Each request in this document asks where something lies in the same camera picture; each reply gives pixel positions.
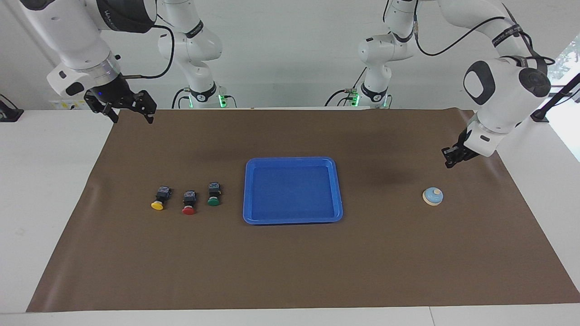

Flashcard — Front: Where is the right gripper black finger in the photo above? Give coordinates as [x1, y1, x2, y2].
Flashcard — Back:
[132, 91, 158, 124]
[85, 93, 120, 124]

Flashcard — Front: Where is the light blue call bell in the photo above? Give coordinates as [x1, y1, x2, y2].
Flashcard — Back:
[422, 187, 445, 207]

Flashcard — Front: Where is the yellow push button switch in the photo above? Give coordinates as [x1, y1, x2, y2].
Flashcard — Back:
[151, 186, 173, 211]

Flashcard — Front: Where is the red push button switch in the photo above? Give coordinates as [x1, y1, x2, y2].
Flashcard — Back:
[182, 190, 197, 216]

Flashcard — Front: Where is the blue plastic tray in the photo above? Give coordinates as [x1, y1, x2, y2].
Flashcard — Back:
[242, 157, 344, 225]

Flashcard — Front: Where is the black table clamp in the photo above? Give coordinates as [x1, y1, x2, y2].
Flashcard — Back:
[0, 94, 24, 123]

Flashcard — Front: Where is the brown table mat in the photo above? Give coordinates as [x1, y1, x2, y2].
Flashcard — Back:
[26, 107, 580, 313]

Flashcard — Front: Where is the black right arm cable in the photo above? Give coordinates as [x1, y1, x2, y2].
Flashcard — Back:
[120, 23, 176, 81]

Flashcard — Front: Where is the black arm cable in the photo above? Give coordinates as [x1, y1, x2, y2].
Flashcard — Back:
[120, 23, 176, 81]
[410, 0, 556, 75]

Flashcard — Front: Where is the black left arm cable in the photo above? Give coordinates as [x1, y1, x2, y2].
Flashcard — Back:
[410, 0, 556, 75]

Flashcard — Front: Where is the black camera stand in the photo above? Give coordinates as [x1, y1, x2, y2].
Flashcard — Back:
[530, 72, 580, 124]

